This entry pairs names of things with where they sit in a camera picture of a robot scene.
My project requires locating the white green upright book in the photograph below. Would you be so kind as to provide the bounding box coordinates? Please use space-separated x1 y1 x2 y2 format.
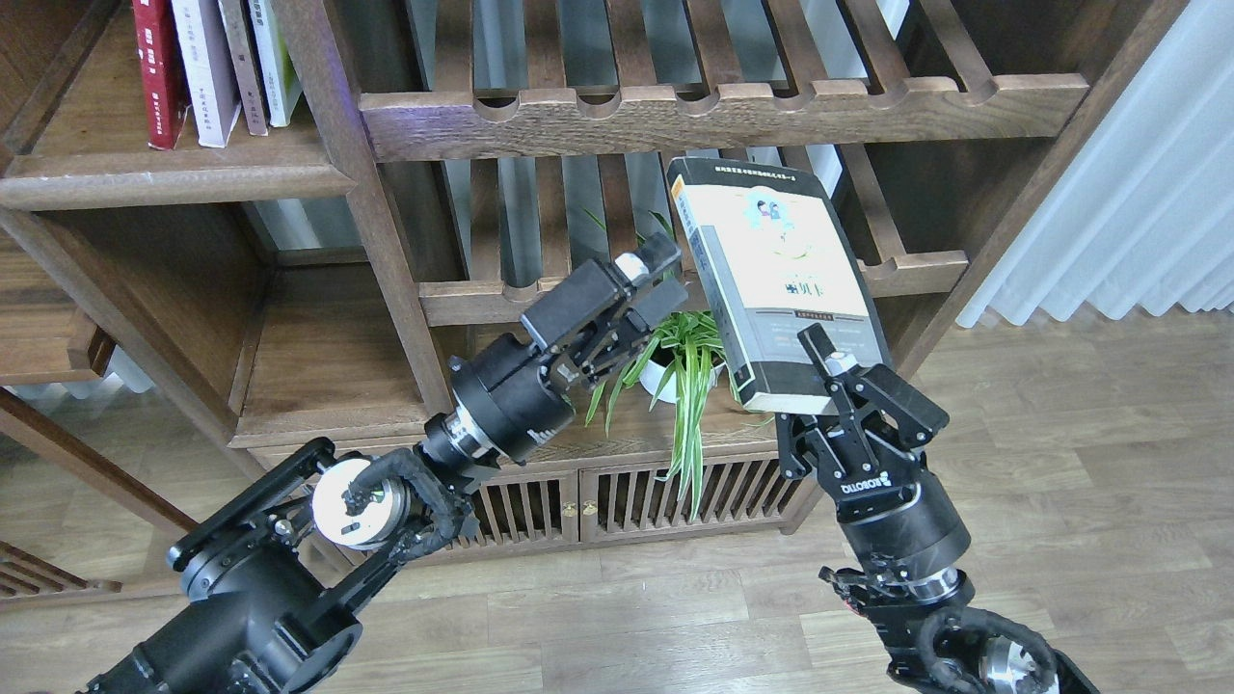
248 1 304 127

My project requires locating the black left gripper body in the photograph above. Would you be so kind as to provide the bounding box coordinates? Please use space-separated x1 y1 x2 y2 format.
448 261 686 463

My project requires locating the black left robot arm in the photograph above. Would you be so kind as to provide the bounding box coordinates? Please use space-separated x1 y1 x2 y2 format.
88 232 686 693

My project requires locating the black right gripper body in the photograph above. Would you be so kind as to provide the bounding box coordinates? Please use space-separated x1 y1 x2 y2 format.
776 364 971 579

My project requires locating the red paperback book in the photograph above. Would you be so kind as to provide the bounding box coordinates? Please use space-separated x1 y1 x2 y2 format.
131 1 191 149

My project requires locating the pale lilac paperback book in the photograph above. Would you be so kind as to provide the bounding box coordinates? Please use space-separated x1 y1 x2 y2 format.
172 0 241 148

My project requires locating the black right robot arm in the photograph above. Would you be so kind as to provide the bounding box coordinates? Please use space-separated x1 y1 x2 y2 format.
776 324 1096 693

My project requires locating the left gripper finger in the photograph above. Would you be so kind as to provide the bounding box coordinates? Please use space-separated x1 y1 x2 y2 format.
615 233 682 285

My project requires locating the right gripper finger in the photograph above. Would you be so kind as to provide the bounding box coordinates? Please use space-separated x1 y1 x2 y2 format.
797 322 860 382

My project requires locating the yellow and black thick book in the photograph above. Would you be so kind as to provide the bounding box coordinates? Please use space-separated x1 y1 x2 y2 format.
666 157 890 414

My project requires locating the white curtain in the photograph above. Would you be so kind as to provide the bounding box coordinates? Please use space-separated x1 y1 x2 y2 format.
956 1 1233 328

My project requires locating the brown upright book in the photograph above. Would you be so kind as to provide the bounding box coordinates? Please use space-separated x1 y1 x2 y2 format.
218 0 269 137

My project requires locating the green spider plant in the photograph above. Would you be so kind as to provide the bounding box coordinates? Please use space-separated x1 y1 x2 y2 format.
578 207 772 517

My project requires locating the dark wooden bookshelf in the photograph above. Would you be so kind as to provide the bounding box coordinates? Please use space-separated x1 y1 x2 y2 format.
0 0 1190 584

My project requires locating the white plant pot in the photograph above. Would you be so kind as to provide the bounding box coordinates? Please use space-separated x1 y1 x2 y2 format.
639 340 726 409

